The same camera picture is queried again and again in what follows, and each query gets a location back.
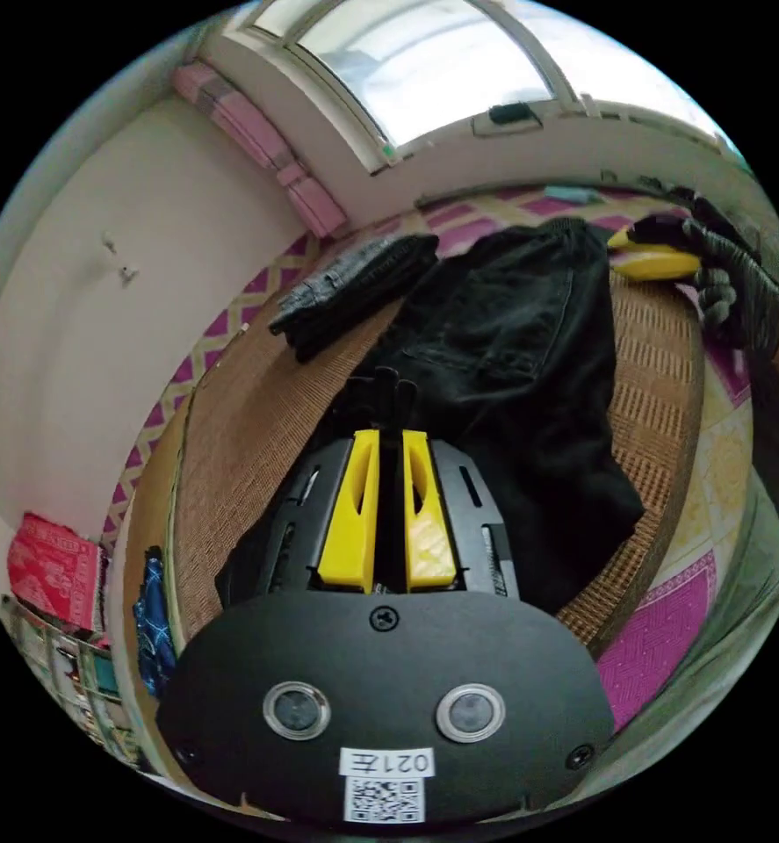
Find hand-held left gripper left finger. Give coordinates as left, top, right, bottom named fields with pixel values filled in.
left=317, top=429, right=382, bottom=592

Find black pants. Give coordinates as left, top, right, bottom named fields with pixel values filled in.
left=216, top=217, right=647, bottom=618

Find pile of clothes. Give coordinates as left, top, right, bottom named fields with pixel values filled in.
left=269, top=234, right=440, bottom=364

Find person's right hand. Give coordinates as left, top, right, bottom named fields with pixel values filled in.
left=681, top=217, right=779, bottom=358

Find blue patterned cloth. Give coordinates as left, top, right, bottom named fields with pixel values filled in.
left=132, top=546, right=181, bottom=701

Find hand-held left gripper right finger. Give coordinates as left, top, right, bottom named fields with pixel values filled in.
left=401, top=429, right=461, bottom=592

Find red printed bag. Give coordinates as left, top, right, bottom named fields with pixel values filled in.
left=5, top=512, right=105, bottom=635

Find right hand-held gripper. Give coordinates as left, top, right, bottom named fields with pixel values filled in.
left=606, top=186, right=726, bottom=283

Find window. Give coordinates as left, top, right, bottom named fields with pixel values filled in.
left=220, top=0, right=743, bottom=177

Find pink curtain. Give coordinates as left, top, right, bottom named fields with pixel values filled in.
left=170, top=62, right=350, bottom=240

